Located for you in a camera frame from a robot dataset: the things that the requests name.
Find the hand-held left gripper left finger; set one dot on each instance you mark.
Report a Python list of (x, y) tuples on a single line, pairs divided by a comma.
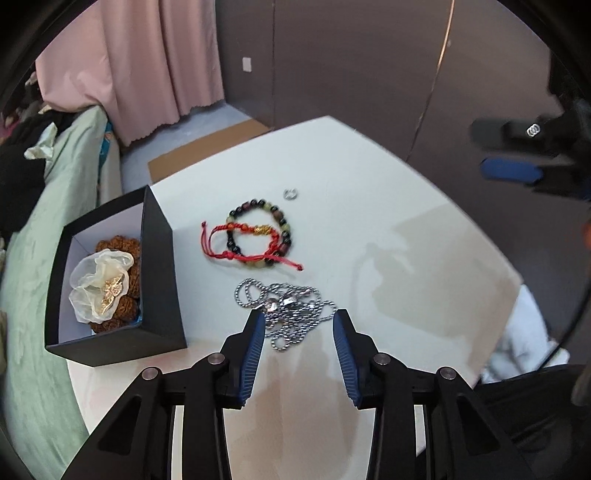
[(251, 355)]

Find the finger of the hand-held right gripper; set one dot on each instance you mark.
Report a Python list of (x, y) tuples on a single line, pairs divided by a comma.
[(498, 133), (508, 170)]

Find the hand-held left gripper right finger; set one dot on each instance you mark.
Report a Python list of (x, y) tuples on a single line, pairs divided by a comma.
[(346, 355)]

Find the black cardboard box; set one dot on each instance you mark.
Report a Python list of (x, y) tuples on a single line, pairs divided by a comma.
[(157, 286)]

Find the gold butterfly pendant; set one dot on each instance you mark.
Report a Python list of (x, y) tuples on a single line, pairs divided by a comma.
[(113, 288)]

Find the white organza pouch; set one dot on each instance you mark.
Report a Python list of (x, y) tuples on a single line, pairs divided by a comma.
[(87, 286)]

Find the white fluffy cloth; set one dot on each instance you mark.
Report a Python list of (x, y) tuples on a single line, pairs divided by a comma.
[(521, 332)]

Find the dark brown wardrobe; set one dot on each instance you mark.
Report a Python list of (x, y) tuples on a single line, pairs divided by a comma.
[(346, 60)]

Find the flat brown cardboard sheet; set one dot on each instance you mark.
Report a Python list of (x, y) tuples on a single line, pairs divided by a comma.
[(203, 150)]

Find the bed with green sheet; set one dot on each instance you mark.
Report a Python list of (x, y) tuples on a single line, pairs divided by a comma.
[(41, 230)]

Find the black clothes pile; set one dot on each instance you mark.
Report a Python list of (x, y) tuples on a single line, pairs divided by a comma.
[(18, 180)]

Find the white crumpled cloth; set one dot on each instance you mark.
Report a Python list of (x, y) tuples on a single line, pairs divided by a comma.
[(44, 145)]

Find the wide pink curtain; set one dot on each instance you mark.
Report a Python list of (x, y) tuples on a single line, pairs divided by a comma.
[(138, 55)]

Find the white wall socket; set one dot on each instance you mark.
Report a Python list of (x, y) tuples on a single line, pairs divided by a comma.
[(247, 64)]

